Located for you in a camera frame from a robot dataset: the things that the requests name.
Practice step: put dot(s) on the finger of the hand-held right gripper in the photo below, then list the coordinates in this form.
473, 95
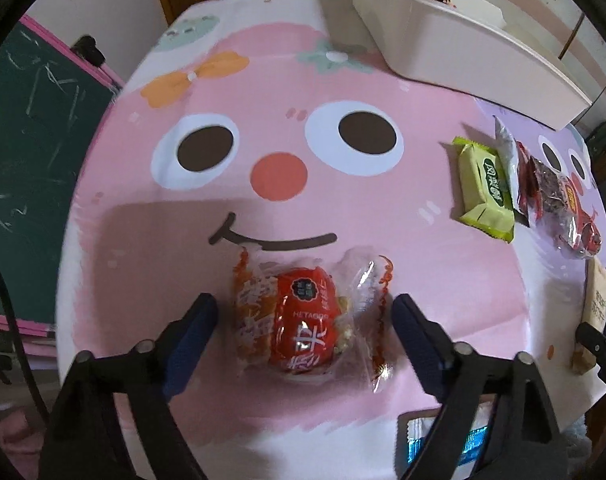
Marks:
600, 347

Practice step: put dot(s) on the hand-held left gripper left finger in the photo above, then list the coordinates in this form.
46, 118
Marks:
193, 345

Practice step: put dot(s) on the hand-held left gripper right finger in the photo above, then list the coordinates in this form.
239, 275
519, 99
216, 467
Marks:
423, 355

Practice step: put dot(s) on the beige snack packet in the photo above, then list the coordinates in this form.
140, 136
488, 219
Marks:
595, 300

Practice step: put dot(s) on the blue silver snack packet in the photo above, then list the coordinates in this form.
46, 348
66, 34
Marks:
418, 440

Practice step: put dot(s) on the red round snack packet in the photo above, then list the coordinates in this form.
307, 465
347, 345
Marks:
303, 320

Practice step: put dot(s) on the red dates packet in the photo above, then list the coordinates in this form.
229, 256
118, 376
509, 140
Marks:
558, 205

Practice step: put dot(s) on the green snack packet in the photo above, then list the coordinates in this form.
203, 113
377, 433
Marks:
483, 185

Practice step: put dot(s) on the white plastic bin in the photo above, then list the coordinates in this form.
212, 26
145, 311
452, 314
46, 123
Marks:
458, 60

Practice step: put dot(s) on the cartoon printed table cover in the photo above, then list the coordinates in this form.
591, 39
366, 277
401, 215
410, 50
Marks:
283, 125

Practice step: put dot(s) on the pink framed green chalkboard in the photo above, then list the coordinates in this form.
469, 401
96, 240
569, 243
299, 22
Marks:
33, 160

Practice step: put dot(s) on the floral sliding wardrobe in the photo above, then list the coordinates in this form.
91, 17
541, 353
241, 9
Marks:
533, 10

